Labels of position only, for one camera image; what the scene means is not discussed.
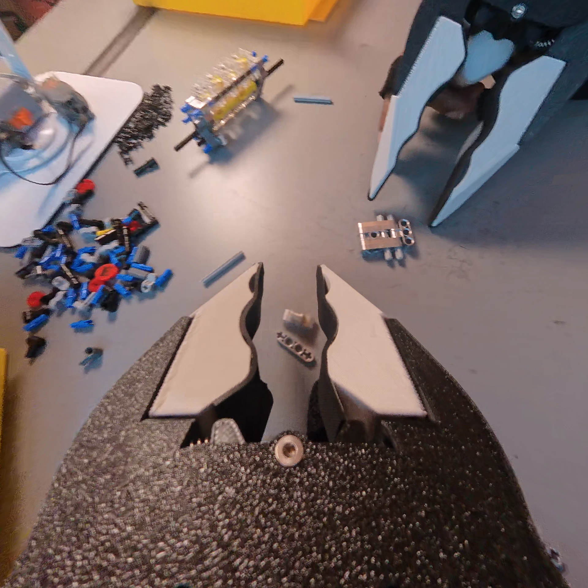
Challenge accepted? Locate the beige brick pin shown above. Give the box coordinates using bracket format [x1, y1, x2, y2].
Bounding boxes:
[281, 309, 319, 330]

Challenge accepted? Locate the yellow and clear brick model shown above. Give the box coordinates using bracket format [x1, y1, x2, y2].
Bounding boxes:
[174, 47, 285, 155]

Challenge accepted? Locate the yellow plastic container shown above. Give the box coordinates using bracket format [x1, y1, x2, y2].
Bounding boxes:
[0, 347, 9, 446]

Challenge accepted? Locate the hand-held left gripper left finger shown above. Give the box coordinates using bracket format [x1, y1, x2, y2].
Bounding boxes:
[146, 262, 274, 434]

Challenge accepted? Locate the white paper sheet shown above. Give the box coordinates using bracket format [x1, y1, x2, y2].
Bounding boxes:
[0, 71, 145, 249]

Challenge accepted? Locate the pile of black brick pins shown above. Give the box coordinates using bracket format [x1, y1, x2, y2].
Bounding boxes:
[112, 84, 174, 167]

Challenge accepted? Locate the pile of blue brick pieces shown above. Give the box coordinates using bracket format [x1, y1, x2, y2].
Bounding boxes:
[13, 179, 175, 333]

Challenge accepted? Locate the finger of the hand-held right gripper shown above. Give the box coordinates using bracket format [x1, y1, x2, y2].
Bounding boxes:
[368, 15, 467, 202]
[428, 55, 568, 228]

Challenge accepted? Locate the grey orange toy motor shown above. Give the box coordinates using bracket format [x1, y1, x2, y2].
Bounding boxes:
[0, 73, 94, 184]

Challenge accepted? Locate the short grey holed beam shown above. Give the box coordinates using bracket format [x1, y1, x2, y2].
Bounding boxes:
[275, 332, 317, 363]

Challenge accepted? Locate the large yellow parts bin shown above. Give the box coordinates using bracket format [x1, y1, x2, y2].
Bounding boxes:
[133, 0, 341, 27]

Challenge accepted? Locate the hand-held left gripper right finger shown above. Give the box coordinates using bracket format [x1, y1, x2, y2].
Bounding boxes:
[311, 265, 431, 438]

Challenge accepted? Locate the grey desk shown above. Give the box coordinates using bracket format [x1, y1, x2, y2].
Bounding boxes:
[0, 0, 588, 588]

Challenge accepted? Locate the grey brick beam assembly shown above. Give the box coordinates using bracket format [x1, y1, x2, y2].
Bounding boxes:
[357, 215, 417, 262]

